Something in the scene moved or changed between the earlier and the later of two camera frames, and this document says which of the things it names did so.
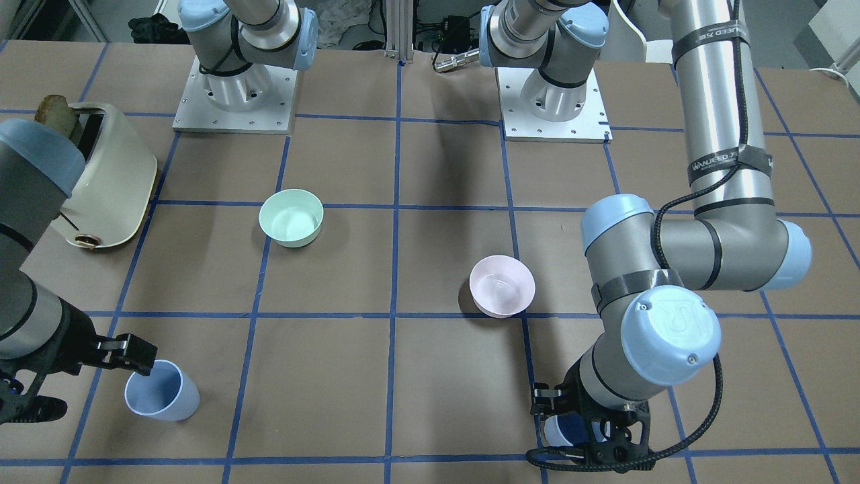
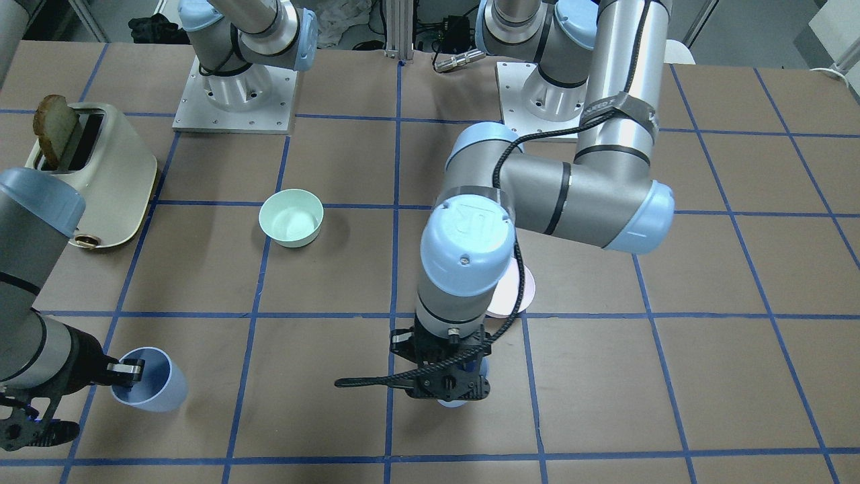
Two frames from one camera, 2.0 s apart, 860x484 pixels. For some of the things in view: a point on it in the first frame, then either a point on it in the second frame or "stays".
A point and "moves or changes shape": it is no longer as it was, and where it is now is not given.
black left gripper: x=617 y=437 → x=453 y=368
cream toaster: x=117 y=180 stays
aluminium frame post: x=400 y=30 stays
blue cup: x=166 y=394 moves or changes shape
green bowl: x=291 y=218 stays
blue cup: x=566 y=429 → x=481 y=365
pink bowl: x=501 y=286 stays
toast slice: x=54 y=111 stays
